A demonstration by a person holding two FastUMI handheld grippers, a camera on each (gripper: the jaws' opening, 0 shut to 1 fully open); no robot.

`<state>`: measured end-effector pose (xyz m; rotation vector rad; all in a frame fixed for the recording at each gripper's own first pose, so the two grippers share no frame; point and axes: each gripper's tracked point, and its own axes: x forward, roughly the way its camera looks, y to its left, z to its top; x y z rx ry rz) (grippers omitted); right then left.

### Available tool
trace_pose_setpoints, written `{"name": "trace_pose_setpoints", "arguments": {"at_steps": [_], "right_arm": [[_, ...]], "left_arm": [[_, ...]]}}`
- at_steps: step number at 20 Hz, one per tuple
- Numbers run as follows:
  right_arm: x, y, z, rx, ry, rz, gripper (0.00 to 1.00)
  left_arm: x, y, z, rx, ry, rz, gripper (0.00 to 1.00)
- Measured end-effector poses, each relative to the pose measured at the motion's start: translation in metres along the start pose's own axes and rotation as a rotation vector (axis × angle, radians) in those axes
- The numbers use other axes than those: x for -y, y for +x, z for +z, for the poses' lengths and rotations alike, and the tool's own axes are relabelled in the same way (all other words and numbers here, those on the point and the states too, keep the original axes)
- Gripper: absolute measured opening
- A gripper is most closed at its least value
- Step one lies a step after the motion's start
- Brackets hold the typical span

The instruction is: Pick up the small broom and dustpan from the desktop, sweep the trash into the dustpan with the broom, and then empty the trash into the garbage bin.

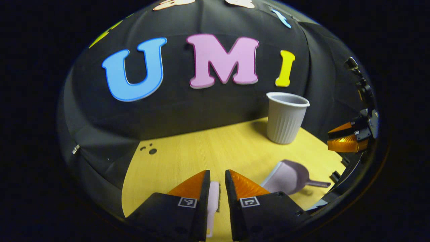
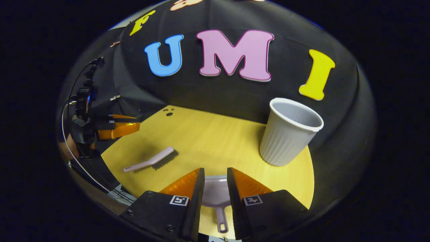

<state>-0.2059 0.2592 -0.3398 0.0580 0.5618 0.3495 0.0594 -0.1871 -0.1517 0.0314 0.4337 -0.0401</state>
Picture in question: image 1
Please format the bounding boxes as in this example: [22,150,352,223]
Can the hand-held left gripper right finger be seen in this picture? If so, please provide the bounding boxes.
[225,169,310,242]

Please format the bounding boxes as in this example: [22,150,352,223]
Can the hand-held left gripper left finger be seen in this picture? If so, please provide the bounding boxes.
[125,169,211,242]

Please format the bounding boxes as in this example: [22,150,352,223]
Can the pale purple small broom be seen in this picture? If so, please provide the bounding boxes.
[206,181,221,238]

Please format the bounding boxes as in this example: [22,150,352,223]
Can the white ribbed garbage bin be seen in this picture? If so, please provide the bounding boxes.
[266,92,310,145]

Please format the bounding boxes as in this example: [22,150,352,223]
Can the pale purple dustpan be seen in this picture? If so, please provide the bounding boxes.
[260,159,332,196]

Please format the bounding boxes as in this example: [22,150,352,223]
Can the yellow wooden desktop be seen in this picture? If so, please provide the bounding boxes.
[122,117,346,242]

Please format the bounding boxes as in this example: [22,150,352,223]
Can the black backdrop cloth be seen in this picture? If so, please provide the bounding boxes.
[57,0,370,215]

